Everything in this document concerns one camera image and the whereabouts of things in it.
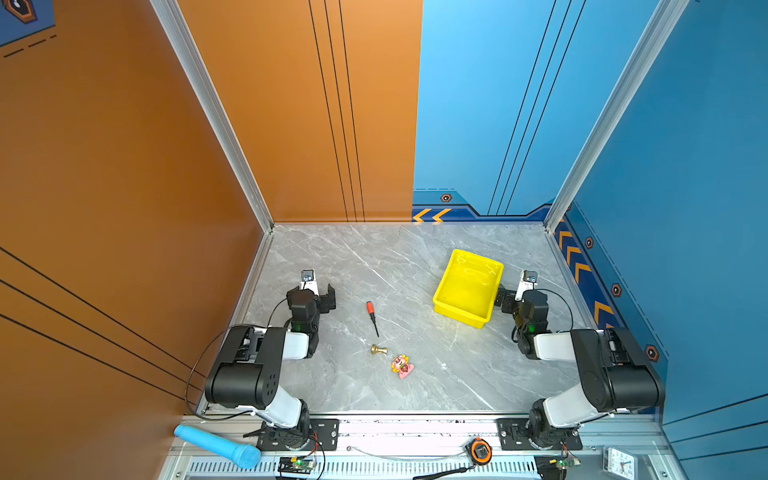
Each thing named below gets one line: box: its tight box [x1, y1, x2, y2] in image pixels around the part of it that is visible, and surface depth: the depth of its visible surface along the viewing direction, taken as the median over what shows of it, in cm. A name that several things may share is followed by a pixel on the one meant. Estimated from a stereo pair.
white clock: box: [602, 445, 639, 480], surface depth 70 cm
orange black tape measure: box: [470, 437, 493, 465], surface depth 70 cm
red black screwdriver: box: [366, 301, 380, 337], surface depth 98 cm
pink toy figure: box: [390, 354, 415, 379], surface depth 84 cm
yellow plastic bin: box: [433, 249, 505, 330], surface depth 100 cm
